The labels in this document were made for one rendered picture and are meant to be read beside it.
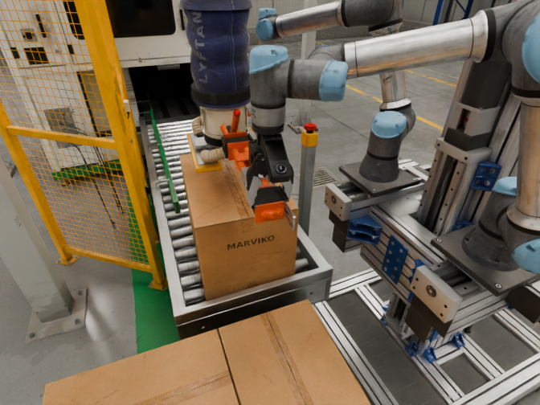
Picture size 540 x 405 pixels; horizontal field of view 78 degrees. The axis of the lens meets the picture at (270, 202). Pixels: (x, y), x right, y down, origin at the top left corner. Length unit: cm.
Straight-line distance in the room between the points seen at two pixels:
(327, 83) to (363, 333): 141
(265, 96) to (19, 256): 167
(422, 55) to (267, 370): 106
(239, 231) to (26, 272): 126
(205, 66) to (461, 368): 168
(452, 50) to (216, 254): 98
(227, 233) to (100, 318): 126
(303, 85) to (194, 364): 103
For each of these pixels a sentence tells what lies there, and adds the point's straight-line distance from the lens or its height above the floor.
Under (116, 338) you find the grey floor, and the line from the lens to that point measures 220.
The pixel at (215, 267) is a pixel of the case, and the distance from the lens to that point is 136.
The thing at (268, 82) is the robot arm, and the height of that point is 152.
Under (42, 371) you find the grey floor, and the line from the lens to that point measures 225.
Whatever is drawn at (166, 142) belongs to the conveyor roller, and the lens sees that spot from 289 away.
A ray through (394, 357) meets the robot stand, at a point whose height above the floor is 21.
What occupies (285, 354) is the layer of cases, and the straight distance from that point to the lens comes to 134.
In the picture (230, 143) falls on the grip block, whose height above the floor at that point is 125.
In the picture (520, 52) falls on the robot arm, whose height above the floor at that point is 159.
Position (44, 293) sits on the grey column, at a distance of 227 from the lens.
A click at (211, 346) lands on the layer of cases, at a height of 54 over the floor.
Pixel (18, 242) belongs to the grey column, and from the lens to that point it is 204.
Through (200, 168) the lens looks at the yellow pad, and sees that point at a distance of 125.
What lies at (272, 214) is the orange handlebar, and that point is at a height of 122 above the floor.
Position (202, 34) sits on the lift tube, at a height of 153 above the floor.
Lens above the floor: 169
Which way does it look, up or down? 35 degrees down
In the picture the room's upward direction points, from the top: straight up
